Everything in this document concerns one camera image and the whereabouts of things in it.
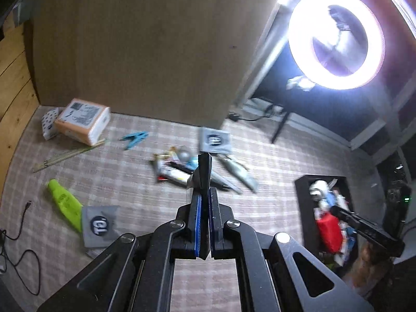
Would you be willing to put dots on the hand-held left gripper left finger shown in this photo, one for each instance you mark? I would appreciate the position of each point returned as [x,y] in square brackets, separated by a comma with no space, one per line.
[196,224]

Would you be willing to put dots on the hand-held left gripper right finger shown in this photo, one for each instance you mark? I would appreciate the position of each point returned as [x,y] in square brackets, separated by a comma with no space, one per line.
[213,224]

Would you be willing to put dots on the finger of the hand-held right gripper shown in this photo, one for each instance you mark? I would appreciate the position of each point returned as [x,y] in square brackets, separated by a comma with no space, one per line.
[346,222]
[357,216]

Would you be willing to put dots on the black pouch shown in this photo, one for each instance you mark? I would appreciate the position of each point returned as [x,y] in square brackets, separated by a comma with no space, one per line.
[204,175]

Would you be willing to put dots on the black power strip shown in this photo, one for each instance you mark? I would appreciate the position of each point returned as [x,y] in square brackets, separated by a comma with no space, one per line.
[234,116]

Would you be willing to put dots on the white squeeze tube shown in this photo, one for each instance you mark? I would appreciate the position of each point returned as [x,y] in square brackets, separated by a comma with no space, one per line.
[239,172]

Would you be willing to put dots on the red packet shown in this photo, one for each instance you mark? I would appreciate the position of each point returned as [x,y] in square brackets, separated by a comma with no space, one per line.
[330,234]

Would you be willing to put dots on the gold and red candy wrapper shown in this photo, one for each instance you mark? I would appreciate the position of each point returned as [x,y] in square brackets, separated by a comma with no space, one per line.
[165,157]

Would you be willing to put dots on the orange and white tissue pack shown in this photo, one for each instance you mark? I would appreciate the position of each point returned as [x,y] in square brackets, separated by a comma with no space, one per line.
[81,120]

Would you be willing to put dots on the white tape roll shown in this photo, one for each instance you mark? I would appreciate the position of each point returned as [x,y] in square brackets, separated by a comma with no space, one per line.
[318,191]

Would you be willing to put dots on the white door frame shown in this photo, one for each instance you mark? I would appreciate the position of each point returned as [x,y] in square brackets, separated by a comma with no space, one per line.
[269,48]

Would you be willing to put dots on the blue plastic clothespin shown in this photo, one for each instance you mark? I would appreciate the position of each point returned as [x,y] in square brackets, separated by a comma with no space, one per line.
[135,138]

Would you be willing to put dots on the wooden chopsticks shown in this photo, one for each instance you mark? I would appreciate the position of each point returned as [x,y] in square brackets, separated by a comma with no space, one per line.
[68,156]

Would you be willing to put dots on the black pen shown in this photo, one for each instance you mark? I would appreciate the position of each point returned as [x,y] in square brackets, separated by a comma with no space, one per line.
[182,170]

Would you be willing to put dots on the lime green tube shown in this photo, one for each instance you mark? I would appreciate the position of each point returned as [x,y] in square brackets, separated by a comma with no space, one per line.
[65,203]

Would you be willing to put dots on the white window frame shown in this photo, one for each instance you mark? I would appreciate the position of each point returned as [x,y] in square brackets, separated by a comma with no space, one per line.
[373,130]

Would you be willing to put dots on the pink plaid blanket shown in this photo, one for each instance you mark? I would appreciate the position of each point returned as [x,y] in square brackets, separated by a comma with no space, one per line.
[130,188]

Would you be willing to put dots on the white dotted packet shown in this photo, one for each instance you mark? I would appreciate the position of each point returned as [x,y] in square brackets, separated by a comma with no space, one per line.
[48,123]

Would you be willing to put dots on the crumpled white paper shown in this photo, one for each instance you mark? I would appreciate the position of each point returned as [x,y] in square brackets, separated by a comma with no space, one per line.
[300,84]

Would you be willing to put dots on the black table leg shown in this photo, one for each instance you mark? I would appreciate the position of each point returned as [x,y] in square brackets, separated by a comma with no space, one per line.
[280,126]

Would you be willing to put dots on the grey sachet with round logo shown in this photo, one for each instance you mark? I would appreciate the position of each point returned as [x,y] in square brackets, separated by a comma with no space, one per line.
[99,226]
[215,140]

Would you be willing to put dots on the metal spoon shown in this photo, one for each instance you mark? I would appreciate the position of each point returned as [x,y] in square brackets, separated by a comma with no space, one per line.
[185,154]

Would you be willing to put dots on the person's right hand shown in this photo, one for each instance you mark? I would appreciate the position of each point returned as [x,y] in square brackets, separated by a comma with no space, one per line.
[372,266]

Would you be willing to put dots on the black device with green light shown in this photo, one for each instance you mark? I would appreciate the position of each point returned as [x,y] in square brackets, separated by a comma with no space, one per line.
[399,198]

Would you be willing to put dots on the brown wooden cabinet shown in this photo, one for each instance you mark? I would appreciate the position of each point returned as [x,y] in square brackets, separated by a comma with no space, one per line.
[146,45]

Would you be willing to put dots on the black rectangular container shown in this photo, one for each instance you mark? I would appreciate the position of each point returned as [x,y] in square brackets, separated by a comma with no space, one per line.
[304,201]

